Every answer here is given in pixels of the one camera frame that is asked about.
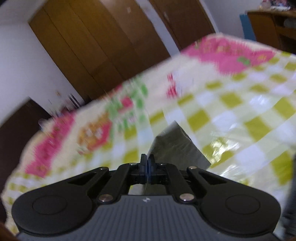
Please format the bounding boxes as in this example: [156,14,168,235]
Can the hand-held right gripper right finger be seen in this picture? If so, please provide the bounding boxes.
[147,154,229,204]

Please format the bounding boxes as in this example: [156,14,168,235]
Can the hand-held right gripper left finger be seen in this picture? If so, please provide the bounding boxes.
[67,153,147,204]

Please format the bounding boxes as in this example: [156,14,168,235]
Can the grey pants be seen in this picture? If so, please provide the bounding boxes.
[143,120,212,195]

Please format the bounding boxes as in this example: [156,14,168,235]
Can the checked printed bed blanket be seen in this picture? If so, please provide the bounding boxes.
[0,32,296,241]

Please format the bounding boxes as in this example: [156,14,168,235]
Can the brown wooden wardrobe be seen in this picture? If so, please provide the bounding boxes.
[28,0,172,103]

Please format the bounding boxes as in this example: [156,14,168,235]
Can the dark brown bed headboard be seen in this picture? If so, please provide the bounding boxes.
[0,98,52,167]

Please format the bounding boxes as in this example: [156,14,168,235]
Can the brown wooden door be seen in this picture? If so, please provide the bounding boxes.
[148,0,216,51]

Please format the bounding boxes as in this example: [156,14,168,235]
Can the brown wooden desk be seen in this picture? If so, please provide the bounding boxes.
[246,9,296,55]

